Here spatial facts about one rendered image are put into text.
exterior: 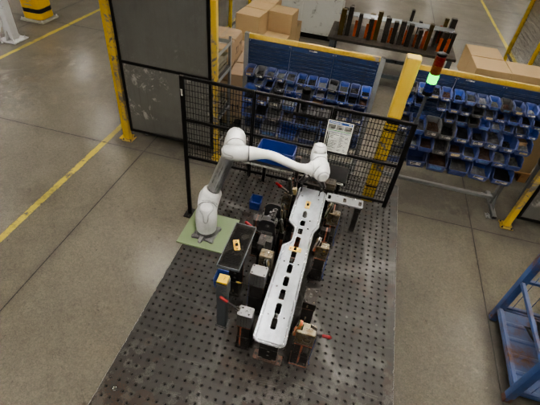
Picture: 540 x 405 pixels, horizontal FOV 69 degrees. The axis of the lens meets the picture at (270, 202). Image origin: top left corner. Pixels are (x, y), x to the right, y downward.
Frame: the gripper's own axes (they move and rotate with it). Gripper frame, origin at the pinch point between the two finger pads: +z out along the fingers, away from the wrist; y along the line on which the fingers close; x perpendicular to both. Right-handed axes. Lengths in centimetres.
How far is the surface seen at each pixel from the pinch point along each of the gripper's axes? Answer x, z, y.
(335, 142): 55, -11, 9
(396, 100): 58, -55, 45
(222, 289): -99, 4, -33
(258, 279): -83, 7, -16
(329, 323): -75, 44, 33
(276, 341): -115, 14, 4
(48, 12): 477, 104, -600
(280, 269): -66, 14, -6
